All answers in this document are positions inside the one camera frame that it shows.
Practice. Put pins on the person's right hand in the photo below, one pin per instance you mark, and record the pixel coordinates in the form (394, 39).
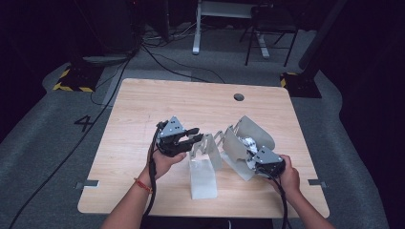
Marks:
(289, 176)

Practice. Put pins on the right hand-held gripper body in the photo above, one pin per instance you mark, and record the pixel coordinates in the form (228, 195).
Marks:
(269, 160)

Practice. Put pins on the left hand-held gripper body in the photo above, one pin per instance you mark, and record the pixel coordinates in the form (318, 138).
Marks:
(172, 140)

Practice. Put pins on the expandable metal bookend rack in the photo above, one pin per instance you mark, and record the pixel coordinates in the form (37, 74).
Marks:
(229, 149)

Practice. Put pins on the grey tape strip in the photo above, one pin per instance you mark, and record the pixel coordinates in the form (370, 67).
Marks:
(87, 183)
(316, 183)

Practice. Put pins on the person's left hand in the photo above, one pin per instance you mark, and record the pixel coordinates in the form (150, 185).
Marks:
(164, 165)

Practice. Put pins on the black chair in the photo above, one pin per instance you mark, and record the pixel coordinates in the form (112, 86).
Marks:
(270, 22)

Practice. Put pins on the white desk frame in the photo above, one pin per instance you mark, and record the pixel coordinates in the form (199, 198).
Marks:
(197, 31)

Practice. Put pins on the dark slanted stand pole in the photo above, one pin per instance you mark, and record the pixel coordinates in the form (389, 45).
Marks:
(321, 35)

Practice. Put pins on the black yellow striped stand base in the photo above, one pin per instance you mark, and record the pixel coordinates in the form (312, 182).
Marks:
(78, 79)
(301, 86)

